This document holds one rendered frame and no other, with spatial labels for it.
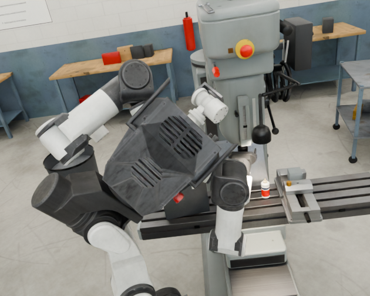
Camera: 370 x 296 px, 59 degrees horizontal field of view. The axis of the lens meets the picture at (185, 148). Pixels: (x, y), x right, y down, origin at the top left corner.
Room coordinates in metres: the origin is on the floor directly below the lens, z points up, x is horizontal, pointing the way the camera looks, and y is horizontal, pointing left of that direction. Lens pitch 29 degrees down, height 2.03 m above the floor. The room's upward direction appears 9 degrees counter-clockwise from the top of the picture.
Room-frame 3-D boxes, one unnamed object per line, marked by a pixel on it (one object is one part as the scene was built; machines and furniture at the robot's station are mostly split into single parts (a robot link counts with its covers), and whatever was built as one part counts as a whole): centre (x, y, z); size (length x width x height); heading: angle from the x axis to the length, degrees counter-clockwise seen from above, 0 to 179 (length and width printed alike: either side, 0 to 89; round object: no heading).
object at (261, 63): (1.35, -0.27, 1.68); 0.34 x 0.24 x 0.10; 176
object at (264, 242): (1.31, -0.26, 0.81); 0.50 x 0.35 x 0.12; 176
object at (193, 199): (1.32, 0.04, 1.05); 0.22 x 0.12 x 0.20; 94
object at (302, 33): (1.58, -0.62, 1.62); 0.20 x 0.09 x 0.21; 176
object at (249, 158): (1.22, -0.23, 1.23); 0.13 x 0.12 x 0.10; 71
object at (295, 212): (1.26, -0.50, 1.01); 0.35 x 0.15 x 0.11; 173
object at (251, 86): (1.31, -0.26, 1.47); 0.21 x 0.19 x 0.32; 86
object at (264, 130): (1.10, -0.30, 1.43); 0.07 x 0.07 x 0.06
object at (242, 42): (1.08, -0.24, 1.76); 0.06 x 0.02 x 0.06; 86
